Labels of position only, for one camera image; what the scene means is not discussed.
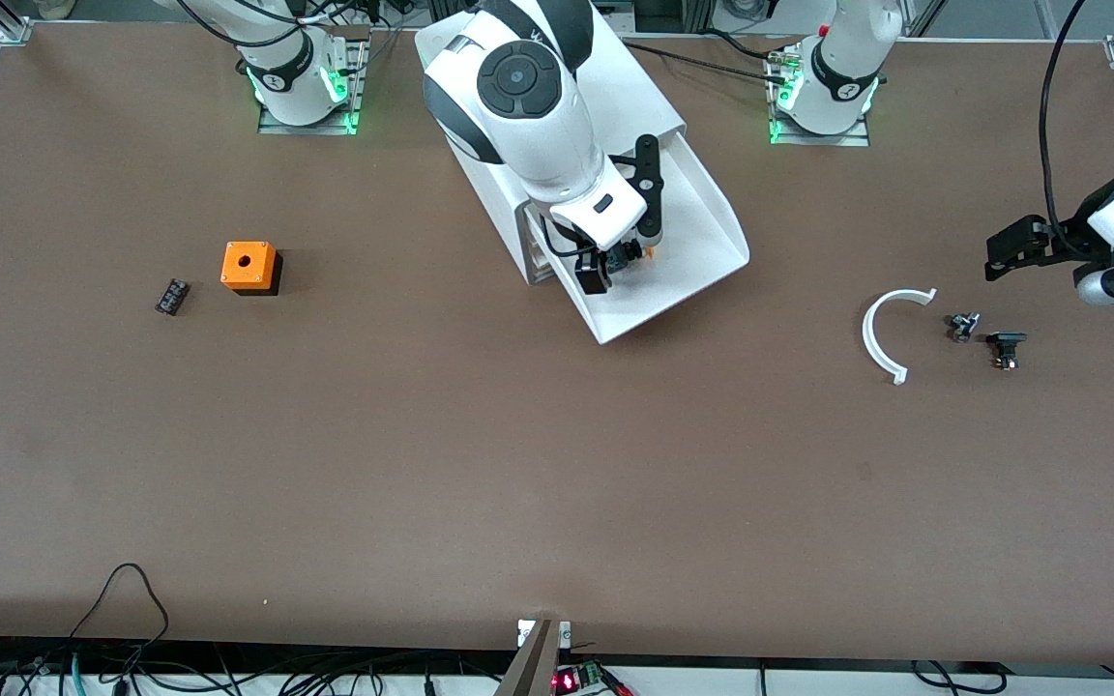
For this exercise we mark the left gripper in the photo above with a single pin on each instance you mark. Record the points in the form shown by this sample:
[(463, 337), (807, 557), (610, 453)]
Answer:
[(1077, 235)]

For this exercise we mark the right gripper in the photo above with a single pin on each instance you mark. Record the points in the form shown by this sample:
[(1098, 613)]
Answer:
[(595, 268)]

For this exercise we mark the orange push button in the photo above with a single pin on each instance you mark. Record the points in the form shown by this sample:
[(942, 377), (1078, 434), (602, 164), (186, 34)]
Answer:
[(627, 256)]

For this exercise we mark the orange push-button box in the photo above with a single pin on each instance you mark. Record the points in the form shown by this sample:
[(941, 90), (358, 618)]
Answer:
[(248, 263)]

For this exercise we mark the small metal fitting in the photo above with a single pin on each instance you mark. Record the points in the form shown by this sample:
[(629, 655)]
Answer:
[(963, 327)]

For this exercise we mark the circuit board with red LED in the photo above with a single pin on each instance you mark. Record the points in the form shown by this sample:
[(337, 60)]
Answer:
[(567, 681)]

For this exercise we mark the small black terminal block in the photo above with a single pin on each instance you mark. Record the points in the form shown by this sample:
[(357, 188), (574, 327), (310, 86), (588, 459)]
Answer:
[(173, 297)]

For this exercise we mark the black switch component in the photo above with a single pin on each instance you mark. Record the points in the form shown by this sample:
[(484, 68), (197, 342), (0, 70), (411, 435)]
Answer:
[(1007, 340)]

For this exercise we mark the white semicircular bracket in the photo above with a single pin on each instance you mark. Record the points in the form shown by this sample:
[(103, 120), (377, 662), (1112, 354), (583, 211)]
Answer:
[(867, 335)]

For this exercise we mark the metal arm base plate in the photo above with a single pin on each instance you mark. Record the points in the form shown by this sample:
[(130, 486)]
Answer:
[(818, 141), (306, 129)]

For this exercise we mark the grey camera mount bar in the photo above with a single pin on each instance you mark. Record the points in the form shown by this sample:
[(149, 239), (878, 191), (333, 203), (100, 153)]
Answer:
[(533, 667)]

